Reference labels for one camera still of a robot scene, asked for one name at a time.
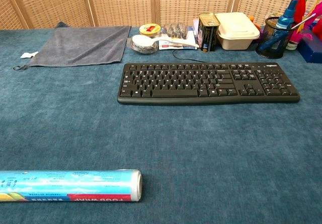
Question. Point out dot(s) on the black computer keyboard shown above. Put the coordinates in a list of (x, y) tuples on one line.
[(191, 83)]

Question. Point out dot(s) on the teal table cloth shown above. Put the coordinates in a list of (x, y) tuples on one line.
[(176, 146)]

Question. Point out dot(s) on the white red printed packet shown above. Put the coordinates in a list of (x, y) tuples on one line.
[(176, 46)]

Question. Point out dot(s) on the white plastic spoon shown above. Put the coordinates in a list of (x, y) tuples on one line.
[(151, 40)]

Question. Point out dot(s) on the yellow lidded round tin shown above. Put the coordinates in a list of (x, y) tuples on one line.
[(150, 29)]

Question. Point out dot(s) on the clear bag of dark items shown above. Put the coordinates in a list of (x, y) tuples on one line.
[(176, 29)]

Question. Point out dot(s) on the dark rectangular food can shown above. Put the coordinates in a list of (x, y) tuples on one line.
[(207, 32)]

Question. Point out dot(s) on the grey microfibre towel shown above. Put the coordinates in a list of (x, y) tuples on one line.
[(80, 45)]

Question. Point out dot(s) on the beige lidded food container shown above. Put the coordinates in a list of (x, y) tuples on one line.
[(236, 31)]

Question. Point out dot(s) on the woven rattan folding screen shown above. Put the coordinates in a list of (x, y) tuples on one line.
[(120, 2)]

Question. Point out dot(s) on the blue food wrap roll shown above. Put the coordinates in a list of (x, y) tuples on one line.
[(75, 186)]

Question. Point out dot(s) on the black mesh pen holder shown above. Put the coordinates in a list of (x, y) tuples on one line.
[(273, 41)]

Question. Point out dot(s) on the dark blue box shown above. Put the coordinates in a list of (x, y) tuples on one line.
[(310, 49)]

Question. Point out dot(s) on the colourful feather shuttlecock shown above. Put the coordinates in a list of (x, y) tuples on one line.
[(305, 27)]

